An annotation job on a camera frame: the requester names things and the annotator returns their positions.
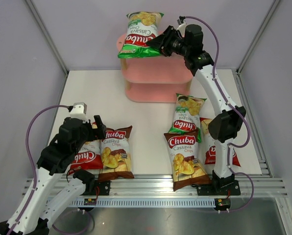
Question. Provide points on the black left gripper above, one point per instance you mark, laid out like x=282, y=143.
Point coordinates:
x=96, y=133

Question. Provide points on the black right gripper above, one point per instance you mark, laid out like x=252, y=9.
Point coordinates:
x=163, y=40

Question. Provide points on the green Chuba chips bag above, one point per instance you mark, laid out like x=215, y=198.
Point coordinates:
x=186, y=116
x=142, y=27

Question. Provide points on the brown Chuba barbeque chips bag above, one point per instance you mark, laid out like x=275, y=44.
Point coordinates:
x=183, y=153

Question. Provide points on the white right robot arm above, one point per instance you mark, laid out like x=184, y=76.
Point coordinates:
x=229, y=117

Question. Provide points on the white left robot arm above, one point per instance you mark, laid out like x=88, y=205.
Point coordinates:
x=36, y=214

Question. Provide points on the red chuba chips bag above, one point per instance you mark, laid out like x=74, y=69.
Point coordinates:
x=210, y=148
x=88, y=157

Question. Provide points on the pink three-tier wooden shelf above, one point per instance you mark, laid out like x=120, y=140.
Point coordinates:
x=155, y=79

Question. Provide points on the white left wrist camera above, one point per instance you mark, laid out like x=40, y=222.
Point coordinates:
x=78, y=111

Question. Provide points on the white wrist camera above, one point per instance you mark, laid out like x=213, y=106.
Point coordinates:
x=78, y=111
x=181, y=23

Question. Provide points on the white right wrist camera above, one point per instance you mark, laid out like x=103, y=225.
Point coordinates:
x=181, y=23

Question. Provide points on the white slotted cable duct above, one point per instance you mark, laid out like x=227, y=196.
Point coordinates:
x=149, y=203

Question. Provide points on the right aluminium frame post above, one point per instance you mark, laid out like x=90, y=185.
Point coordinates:
x=263, y=26

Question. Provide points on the aluminium frame post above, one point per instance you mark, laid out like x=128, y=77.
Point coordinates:
x=263, y=26
x=41, y=25

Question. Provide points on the left aluminium frame post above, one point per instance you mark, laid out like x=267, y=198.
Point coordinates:
x=41, y=25

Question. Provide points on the aluminium mounting rail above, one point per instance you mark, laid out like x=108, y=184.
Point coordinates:
x=160, y=186

